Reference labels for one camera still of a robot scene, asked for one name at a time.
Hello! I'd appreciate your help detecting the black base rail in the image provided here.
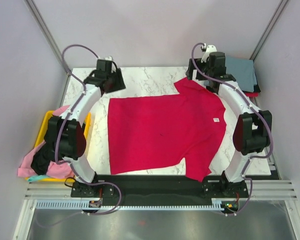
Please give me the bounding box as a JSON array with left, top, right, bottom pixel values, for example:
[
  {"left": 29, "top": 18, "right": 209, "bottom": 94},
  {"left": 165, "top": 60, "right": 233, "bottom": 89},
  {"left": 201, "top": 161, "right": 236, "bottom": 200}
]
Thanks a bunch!
[{"left": 82, "top": 175, "right": 249, "bottom": 205}]

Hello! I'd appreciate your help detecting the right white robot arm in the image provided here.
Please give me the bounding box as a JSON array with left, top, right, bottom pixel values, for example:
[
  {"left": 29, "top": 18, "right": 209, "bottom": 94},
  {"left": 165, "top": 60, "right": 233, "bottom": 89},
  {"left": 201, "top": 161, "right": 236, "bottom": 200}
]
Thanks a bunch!
[{"left": 186, "top": 50, "right": 273, "bottom": 198}]

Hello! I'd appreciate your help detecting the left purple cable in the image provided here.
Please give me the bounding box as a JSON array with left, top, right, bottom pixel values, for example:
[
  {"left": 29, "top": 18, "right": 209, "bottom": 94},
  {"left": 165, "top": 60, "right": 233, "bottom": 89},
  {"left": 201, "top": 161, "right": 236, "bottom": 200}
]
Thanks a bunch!
[{"left": 54, "top": 44, "right": 123, "bottom": 216}]

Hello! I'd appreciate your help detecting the white slotted cable duct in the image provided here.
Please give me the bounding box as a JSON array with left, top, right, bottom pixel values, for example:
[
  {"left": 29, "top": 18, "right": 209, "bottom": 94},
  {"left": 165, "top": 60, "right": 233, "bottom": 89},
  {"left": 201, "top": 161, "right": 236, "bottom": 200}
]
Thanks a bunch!
[{"left": 35, "top": 199, "right": 225, "bottom": 211}]

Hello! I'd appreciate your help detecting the folded red t-shirt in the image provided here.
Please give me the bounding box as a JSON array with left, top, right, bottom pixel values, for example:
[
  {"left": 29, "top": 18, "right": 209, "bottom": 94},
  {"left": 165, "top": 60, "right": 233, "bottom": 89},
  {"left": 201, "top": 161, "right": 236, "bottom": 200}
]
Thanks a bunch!
[{"left": 244, "top": 92, "right": 259, "bottom": 98}]

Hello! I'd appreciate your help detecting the pink t-shirt in bin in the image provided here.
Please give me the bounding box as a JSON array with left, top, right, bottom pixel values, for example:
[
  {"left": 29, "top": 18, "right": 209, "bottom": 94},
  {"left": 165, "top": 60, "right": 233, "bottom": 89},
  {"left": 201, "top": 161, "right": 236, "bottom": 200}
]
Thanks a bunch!
[{"left": 17, "top": 105, "right": 74, "bottom": 179}]

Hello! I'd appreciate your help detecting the black t-shirt in bin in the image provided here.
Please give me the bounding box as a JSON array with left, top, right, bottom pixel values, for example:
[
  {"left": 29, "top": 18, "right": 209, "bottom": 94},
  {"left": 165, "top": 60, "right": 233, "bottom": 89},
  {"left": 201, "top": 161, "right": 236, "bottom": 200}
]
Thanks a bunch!
[{"left": 30, "top": 128, "right": 55, "bottom": 175}]

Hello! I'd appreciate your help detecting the folded grey-blue t-shirt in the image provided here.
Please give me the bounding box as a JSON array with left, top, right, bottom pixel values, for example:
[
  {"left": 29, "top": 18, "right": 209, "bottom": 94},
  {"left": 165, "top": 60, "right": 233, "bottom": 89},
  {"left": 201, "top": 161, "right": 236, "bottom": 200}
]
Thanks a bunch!
[{"left": 225, "top": 55, "right": 257, "bottom": 93}]

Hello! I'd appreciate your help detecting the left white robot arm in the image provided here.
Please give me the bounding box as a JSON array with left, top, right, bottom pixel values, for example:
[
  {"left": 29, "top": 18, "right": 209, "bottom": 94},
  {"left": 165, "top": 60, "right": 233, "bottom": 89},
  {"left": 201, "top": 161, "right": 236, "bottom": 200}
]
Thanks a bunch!
[{"left": 44, "top": 56, "right": 126, "bottom": 198}]

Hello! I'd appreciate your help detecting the crimson red t-shirt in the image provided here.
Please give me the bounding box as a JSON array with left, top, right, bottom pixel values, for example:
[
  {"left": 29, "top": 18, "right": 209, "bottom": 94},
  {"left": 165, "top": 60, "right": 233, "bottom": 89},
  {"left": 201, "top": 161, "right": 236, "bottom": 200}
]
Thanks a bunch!
[{"left": 107, "top": 78, "right": 227, "bottom": 181}]

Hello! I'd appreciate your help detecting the teal cloth in bin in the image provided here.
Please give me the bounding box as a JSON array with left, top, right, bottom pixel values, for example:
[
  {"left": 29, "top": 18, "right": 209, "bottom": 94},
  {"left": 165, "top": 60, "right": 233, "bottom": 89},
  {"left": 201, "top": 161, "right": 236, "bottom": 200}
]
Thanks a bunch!
[{"left": 26, "top": 175, "right": 49, "bottom": 182}]

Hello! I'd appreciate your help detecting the yellow plastic bin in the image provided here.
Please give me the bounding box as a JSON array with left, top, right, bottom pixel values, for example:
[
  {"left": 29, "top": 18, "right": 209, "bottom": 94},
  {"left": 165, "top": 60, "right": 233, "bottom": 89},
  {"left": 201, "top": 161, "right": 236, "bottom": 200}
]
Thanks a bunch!
[{"left": 34, "top": 110, "right": 91, "bottom": 183}]

